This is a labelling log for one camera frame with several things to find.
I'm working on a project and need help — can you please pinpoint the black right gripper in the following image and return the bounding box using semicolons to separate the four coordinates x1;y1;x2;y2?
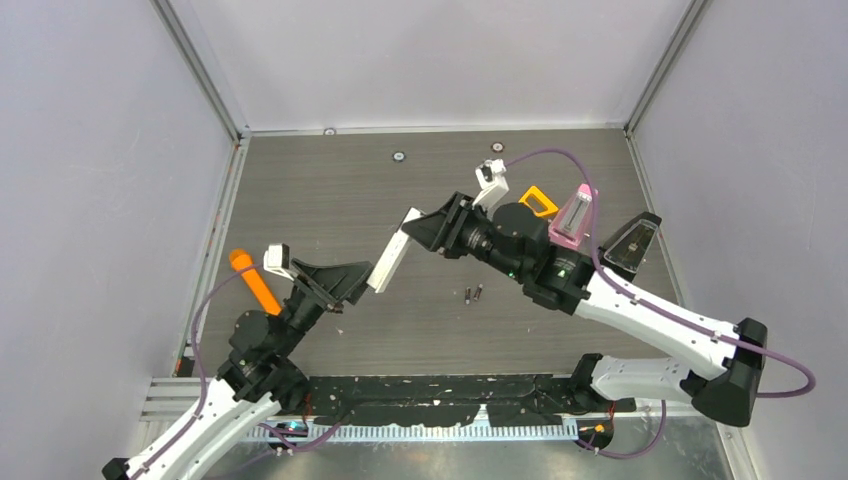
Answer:
402;191;526;281

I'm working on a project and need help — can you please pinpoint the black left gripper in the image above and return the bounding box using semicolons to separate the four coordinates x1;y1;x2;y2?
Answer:
276;257;379;355

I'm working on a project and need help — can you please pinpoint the white remote control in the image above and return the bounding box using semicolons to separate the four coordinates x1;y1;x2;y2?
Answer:
367;207;423;294

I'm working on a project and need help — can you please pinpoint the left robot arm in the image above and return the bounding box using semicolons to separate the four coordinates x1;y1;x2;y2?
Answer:
102;259;374;479

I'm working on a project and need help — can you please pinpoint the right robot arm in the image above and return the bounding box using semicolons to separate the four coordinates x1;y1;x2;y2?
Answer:
401;192;768;427

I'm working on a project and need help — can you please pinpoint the pink metronome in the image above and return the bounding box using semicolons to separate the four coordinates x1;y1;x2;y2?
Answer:
548;184;595;250

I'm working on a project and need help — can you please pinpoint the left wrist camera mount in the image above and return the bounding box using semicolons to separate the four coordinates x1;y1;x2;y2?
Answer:
262;243;296;280

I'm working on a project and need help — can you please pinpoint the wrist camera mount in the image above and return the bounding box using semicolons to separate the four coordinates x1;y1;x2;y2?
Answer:
262;243;296;280
473;159;509;213

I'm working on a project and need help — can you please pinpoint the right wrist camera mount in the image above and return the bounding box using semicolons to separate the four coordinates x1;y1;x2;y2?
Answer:
473;159;509;213

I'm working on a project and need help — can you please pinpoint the orange handle tool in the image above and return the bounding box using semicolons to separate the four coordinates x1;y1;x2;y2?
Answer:
228;248;282;315

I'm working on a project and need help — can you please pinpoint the yellow triangular plastic frame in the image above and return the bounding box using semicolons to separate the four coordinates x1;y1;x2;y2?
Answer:
519;185;560;219

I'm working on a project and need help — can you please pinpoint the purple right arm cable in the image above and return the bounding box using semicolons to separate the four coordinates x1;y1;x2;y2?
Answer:
503;148;817;462

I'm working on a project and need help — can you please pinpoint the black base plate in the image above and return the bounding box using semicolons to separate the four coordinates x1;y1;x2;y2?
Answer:
309;373;636;427

